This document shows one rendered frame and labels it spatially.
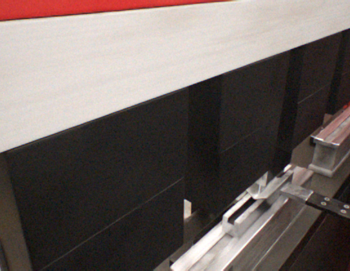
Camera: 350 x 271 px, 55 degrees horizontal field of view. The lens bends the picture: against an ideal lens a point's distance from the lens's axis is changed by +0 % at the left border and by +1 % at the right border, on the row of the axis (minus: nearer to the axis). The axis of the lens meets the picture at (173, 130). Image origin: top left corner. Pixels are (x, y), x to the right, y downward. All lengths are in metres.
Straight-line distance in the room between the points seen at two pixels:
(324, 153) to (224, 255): 0.50
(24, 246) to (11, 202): 0.03
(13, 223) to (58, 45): 0.11
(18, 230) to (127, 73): 0.12
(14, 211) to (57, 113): 0.06
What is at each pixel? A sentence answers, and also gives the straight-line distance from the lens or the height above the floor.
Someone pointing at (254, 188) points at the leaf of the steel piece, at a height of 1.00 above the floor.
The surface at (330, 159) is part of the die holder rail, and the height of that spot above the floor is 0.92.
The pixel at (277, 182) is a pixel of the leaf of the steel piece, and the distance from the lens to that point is 0.63.
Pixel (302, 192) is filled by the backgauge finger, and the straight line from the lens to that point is 0.62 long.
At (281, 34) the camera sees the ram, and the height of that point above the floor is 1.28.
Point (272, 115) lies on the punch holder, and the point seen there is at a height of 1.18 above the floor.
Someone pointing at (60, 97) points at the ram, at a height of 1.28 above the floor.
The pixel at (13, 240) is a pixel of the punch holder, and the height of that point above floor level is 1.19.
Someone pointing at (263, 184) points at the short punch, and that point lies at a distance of 0.59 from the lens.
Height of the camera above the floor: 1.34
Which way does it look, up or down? 25 degrees down
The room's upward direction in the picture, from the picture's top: straight up
